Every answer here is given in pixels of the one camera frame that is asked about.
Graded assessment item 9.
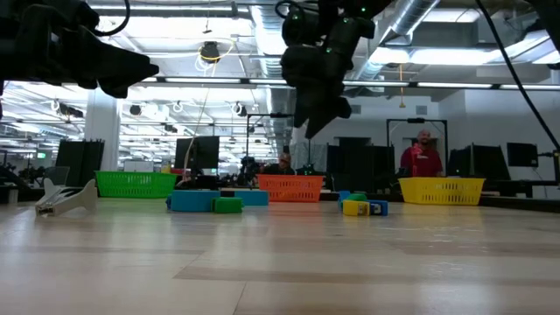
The white building column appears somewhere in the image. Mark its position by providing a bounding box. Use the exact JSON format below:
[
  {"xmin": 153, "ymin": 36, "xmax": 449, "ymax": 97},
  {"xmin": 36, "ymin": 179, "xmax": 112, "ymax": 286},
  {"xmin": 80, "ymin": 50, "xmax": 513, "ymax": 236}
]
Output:
[{"xmin": 84, "ymin": 96, "xmax": 122, "ymax": 172}]

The orange plastic basket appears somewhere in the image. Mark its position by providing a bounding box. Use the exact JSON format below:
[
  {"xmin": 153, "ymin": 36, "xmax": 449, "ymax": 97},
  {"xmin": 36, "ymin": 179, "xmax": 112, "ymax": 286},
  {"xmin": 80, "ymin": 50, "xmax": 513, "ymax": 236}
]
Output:
[{"xmin": 256, "ymin": 174, "xmax": 326, "ymax": 204}]

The black monitor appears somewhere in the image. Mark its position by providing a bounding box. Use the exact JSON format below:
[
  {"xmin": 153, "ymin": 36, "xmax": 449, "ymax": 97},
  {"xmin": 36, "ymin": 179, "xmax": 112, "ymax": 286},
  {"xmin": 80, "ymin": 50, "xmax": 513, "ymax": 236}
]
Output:
[
  {"xmin": 507, "ymin": 142, "xmax": 539, "ymax": 168},
  {"xmin": 174, "ymin": 136, "xmax": 221, "ymax": 172}
]

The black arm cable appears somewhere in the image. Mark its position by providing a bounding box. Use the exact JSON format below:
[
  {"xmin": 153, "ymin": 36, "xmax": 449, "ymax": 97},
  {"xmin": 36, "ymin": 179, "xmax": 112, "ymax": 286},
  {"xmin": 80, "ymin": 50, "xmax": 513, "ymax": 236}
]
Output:
[
  {"xmin": 94, "ymin": 0, "xmax": 131, "ymax": 37},
  {"xmin": 474, "ymin": 0, "xmax": 560, "ymax": 151}
]

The silver ventilation duct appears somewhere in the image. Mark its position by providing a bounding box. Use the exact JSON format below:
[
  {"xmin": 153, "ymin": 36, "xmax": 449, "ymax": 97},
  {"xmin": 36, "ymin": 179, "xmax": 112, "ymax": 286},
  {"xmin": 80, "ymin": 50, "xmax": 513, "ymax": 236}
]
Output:
[{"xmin": 249, "ymin": 0, "xmax": 299, "ymax": 167}]

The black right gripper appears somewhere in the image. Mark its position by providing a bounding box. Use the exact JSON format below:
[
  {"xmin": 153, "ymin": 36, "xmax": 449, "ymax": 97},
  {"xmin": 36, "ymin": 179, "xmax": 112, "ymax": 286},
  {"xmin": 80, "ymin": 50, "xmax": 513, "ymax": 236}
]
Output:
[{"xmin": 280, "ymin": 6, "xmax": 376, "ymax": 140}]

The person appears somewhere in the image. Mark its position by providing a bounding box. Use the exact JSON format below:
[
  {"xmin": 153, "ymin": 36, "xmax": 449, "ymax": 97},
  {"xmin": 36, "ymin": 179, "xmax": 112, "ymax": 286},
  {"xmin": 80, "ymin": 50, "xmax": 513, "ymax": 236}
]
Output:
[
  {"xmin": 400, "ymin": 129, "xmax": 444, "ymax": 179},
  {"xmin": 262, "ymin": 151, "xmax": 303, "ymax": 176}
]

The grey staple remover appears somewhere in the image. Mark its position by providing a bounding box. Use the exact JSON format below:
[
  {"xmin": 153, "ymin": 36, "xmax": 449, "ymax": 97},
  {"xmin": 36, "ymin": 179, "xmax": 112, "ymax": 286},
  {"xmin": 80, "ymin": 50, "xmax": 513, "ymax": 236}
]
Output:
[{"xmin": 34, "ymin": 178, "xmax": 98, "ymax": 218}]

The long ceiling light strip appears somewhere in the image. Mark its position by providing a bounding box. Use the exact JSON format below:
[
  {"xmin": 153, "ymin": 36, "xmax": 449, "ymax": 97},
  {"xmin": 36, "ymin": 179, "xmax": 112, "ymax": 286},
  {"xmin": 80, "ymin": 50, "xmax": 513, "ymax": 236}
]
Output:
[{"xmin": 139, "ymin": 76, "xmax": 560, "ymax": 91}]

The black partition panel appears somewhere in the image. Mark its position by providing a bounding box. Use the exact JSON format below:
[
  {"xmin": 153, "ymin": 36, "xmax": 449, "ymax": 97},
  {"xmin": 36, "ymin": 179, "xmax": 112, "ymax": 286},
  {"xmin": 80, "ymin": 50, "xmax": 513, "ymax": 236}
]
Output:
[{"xmin": 55, "ymin": 139, "xmax": 106, "ymax": 188}]

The blue tape roll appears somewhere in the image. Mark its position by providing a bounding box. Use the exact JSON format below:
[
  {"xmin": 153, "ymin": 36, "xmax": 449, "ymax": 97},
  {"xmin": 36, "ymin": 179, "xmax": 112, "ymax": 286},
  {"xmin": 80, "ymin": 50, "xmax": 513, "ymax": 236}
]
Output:
[
  {"xmin": 234, "ymin": 190, "xmax": 270, "ymax": 207},
  {"xmin": 169, "ymin": 190, "xmax": 221, "ymax": 214}
]

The black cabinet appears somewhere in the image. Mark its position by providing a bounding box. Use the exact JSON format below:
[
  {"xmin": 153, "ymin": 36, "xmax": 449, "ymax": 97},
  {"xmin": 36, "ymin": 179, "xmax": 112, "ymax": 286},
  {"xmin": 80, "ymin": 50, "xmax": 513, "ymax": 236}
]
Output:
[{"xmin": 325, "ymin": 136, "xmax": 397, "ymax": 193}]

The black ceiling device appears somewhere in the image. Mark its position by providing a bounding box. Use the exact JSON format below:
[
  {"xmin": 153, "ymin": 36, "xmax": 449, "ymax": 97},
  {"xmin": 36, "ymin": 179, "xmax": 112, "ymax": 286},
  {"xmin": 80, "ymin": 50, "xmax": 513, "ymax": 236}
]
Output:
[{"xmin": 199, "ymin": 40, "xmax": 221, "ymax": 63}]

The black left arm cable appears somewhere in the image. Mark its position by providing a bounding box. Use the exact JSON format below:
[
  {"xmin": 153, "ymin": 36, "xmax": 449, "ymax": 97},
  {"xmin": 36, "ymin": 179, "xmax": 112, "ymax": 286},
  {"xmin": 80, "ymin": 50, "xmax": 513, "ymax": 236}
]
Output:
[{"xmin": 94, "ymin": 0, "xmax": 131, "ymax": 37}]

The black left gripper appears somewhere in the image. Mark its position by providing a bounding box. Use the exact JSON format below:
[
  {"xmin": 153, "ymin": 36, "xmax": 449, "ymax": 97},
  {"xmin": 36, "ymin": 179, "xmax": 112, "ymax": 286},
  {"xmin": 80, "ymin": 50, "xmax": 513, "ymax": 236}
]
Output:
[{"xmin": 0, "ymin": 0, "xmax": 160, "ymax": 99}]

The yellow plastic basket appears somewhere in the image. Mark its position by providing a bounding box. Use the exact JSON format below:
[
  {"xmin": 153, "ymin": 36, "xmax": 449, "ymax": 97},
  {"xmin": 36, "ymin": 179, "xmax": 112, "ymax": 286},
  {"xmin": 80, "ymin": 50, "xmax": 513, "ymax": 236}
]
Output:
[{"xmin": 398, "ymin": 177, "xmax": 486, "ymax": 207}]

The green plastic basket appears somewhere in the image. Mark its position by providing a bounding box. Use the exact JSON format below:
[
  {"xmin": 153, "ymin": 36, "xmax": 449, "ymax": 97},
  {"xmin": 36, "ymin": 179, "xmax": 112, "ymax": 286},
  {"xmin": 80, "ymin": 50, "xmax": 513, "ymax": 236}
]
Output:
[{"xmin": 94, "ymin": 171, "xmax": 179, "ymax": 200}]

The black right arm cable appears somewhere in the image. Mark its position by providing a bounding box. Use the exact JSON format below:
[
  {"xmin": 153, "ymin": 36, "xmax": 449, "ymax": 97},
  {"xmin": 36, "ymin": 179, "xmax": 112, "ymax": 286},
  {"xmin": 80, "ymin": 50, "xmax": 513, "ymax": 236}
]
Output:
[{"xmin": 474, "ymin": 0, "xmax": 560, "ymax": 151}]

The black station frame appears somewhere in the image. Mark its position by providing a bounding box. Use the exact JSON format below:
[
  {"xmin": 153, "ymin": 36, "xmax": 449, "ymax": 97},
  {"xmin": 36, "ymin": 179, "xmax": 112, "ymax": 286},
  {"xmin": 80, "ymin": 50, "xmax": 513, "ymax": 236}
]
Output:
[
  {"xmin": 246, "ymin": 113, "xmax": 312, "ymax": 176},
  {"xmin": 386, "ymin": 117, "xmax": 449, "ymax": 176}
]

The black angled panel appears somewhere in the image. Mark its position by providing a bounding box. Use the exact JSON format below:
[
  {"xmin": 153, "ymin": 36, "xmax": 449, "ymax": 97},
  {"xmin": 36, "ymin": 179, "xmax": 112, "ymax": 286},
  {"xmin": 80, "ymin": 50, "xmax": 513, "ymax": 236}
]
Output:
[{"xmin": 448, "ymin": 143, "xmax": 511, "ymax": 180}]

